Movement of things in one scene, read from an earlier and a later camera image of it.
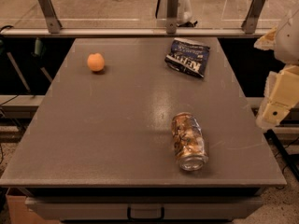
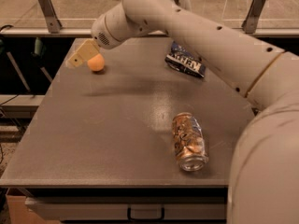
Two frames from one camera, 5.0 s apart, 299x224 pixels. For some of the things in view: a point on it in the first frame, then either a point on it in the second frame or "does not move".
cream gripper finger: x=281 y=95 to x=88 y=49
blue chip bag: x=188 y=56 does not move
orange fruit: x=95 y=62 does not move
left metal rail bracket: x=53 y=22 does not move
